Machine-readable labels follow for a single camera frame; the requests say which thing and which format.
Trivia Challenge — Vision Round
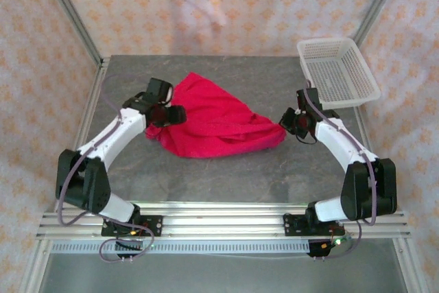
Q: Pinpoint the white perforated plastic basket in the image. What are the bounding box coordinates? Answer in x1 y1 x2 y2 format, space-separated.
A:
296 36 382 110

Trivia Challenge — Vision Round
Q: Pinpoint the aluminium mounting rail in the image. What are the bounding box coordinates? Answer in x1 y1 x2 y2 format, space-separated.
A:
36 202 412 239

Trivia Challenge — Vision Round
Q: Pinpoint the aluminium frame leg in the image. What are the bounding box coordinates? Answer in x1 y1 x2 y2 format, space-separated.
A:
393 237 431 293
19 237 52 293

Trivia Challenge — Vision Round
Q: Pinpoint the aluminium frame post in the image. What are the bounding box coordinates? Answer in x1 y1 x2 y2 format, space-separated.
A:
37 0 104 65
352 0 408 46

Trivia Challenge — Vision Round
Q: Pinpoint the slotted grey cable duct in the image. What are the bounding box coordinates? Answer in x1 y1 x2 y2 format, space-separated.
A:
50 240 311 255

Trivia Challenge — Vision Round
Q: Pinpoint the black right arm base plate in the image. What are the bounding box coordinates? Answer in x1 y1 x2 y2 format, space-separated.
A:
283 213 345 238

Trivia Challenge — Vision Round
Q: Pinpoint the black right electronics bracket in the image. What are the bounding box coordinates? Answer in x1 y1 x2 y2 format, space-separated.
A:
306 237 355 259

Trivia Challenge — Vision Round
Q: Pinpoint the aluminium table side rail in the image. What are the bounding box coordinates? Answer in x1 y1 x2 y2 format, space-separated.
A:
54 56 110 212
353 106 391 211

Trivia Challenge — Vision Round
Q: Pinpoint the red t-shirt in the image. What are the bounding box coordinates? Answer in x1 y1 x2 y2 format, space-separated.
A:
143 71 287 160

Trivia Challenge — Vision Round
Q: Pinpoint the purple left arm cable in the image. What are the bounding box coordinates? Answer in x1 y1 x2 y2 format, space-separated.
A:
56 73 158 263

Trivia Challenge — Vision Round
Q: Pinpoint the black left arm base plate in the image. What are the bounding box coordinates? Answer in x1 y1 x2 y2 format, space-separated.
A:
101 215 164 238

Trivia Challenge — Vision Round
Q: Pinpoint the grey metal lower panel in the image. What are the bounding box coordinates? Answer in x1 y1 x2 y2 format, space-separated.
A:
37 253 412 293

